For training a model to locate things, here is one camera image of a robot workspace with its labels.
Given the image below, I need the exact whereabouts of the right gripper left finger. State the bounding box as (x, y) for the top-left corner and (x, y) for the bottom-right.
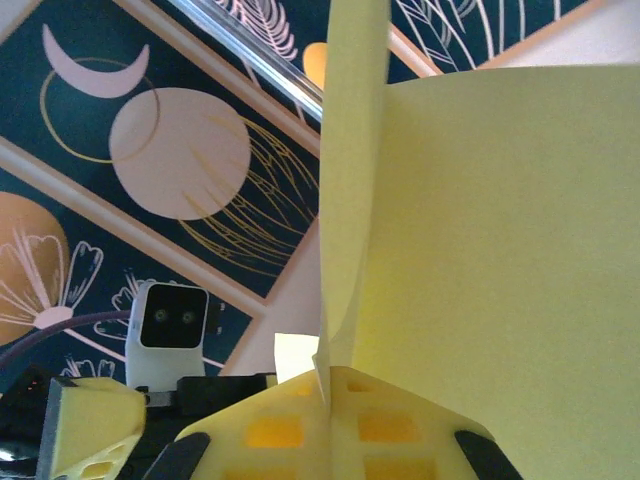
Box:
(142, 368), (330, 480)

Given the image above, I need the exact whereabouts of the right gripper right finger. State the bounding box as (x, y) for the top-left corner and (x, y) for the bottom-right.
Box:
(329, 366), (524, 480)

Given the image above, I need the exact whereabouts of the yellow paper sheet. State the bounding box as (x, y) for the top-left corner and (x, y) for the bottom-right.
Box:
(273, 0), (640, 480)

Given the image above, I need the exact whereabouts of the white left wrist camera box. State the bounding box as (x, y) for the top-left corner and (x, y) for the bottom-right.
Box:
(123, 280), (210, 394)

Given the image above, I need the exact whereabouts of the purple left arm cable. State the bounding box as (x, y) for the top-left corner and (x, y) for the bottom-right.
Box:
(0, 309), (134, 372)

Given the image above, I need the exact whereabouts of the aluminium corner post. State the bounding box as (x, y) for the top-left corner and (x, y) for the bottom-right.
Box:
(162, 0), (326, 124)

